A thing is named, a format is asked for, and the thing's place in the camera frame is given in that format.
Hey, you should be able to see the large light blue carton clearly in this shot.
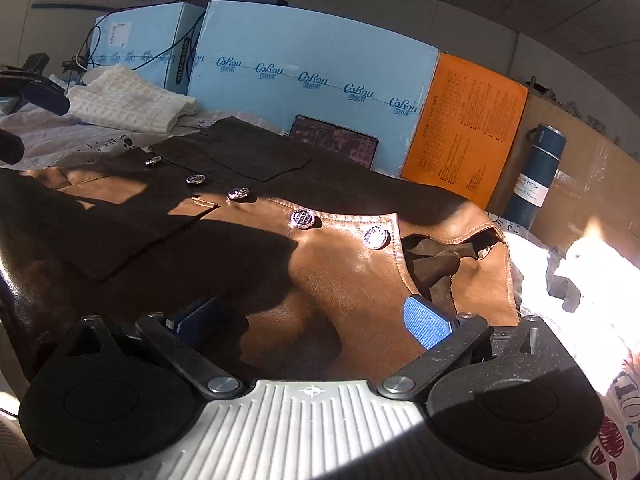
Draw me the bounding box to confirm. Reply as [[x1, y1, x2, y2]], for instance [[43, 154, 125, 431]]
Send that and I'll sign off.
[[187, 0, 442, 179]]

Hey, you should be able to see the printed cartoon bedsheet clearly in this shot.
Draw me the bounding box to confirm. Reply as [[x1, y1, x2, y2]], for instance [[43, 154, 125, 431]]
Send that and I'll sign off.
[[0, 107, 640, 480]]

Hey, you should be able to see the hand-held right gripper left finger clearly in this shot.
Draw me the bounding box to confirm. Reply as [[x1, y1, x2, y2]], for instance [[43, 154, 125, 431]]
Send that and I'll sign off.
[[65, 296, 247, 402]]

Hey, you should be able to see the brown leather jacket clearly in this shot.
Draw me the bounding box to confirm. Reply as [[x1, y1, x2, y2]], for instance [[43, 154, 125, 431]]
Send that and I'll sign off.
[[0, 116, 522, 386]]

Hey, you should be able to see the brown cardboard box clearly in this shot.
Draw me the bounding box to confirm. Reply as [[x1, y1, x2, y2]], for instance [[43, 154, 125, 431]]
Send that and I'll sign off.
[[487, 90, 640, 257]]

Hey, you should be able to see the smartphone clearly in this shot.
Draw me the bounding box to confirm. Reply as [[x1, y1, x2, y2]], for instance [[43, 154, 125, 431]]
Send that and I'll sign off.
[[288, 114, 380, 171]]

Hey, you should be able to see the white waffle cloth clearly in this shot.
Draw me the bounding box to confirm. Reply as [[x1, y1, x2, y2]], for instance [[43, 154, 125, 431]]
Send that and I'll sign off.
[[66, 64, 199, 134]]

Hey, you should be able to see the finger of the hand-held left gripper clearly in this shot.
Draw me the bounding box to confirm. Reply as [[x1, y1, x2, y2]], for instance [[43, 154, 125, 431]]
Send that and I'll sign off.
[[0, 130, 26, 165], [0, 72, 71, 117]]

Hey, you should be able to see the light blue carton with label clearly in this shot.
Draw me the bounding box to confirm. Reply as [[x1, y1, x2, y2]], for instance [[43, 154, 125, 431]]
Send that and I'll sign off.
[[92, 1, 207, 96]]

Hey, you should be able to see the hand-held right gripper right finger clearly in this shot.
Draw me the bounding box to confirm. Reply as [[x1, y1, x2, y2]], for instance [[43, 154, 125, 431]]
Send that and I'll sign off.
[[376, 295, 562, 402]]

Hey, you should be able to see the orange printed box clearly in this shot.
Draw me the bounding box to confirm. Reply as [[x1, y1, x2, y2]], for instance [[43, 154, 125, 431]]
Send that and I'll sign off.
[[400, 52, 530, 209]]

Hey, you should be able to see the black cable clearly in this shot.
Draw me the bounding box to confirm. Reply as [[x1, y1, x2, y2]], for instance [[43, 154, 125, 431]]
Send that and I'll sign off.
[[74, 10, 201, 75]]

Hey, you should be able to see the teal vacuum bottle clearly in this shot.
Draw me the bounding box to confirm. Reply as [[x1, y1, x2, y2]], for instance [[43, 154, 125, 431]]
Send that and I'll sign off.
[[502, 122, 568, 232]]

